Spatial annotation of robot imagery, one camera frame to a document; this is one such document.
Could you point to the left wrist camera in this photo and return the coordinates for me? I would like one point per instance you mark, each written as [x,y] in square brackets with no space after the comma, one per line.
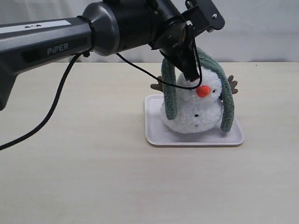
[204,16]

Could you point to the white rectangular tray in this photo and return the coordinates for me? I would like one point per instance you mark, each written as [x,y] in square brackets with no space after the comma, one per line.
[159,135]

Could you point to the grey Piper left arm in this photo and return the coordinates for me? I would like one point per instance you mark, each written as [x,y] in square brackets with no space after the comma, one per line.
[105,27]

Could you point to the green knitted scarf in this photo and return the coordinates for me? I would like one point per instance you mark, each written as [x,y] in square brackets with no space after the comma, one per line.
[170,93]

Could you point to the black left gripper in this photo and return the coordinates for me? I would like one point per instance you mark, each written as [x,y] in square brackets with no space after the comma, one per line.
[176,43]

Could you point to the white plush snowman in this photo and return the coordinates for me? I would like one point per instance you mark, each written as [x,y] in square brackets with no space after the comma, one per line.
[198,109]

